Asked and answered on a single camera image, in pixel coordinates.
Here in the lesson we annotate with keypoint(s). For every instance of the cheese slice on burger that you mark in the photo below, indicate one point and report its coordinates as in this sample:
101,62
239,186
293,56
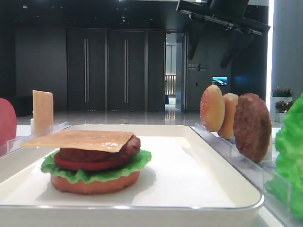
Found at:
107,141

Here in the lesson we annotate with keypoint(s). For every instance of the standing red tomato slice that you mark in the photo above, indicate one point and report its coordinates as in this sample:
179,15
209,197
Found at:
8,121

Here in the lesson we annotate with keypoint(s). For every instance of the sesame bun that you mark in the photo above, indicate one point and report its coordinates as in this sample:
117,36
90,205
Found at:
212,108
226,130

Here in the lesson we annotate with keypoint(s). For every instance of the sesame top bun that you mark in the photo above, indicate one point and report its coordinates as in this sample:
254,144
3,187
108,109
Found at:
212,108

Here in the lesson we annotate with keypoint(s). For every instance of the left clear acrylic rack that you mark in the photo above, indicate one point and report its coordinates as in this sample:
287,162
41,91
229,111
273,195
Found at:
15,144

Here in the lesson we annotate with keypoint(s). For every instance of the tomato slice in burger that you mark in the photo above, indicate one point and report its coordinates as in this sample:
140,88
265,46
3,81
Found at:
89,166

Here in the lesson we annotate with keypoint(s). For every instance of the standing yellow cheese slice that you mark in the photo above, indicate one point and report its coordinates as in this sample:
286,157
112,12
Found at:
42,111

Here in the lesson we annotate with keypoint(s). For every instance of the standing brown meat patty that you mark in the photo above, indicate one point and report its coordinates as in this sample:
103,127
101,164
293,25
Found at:
252,127

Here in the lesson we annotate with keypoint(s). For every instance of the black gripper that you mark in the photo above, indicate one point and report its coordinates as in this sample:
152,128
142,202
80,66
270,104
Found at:
229,13

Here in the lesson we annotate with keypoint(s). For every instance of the bottom bun of burger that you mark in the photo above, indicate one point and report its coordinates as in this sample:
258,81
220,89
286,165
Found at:
95,187

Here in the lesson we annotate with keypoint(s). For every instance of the dark double door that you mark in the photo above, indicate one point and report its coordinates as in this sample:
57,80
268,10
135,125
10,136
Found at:
115,70

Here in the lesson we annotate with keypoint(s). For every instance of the clear acrylic rack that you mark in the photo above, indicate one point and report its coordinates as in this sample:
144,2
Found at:
15,144
257,174

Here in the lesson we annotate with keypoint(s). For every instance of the meat patty in burger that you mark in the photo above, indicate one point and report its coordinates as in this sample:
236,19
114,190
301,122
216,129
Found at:
128,150

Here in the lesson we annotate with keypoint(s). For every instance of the lettuce leaf in burger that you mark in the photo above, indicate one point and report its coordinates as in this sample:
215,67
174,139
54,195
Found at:
137,163

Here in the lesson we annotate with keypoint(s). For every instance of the right clear acrylic rack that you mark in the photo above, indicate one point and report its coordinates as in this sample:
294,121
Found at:
257,174

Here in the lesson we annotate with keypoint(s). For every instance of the standing green lettuce leaf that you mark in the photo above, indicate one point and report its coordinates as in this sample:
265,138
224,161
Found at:
290,153

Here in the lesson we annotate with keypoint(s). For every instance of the white rectangular serving tray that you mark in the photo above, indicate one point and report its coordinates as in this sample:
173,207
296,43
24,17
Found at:
186,184

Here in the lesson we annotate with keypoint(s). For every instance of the small wall display screen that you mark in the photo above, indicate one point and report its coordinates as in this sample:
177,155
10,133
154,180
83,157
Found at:
219,81

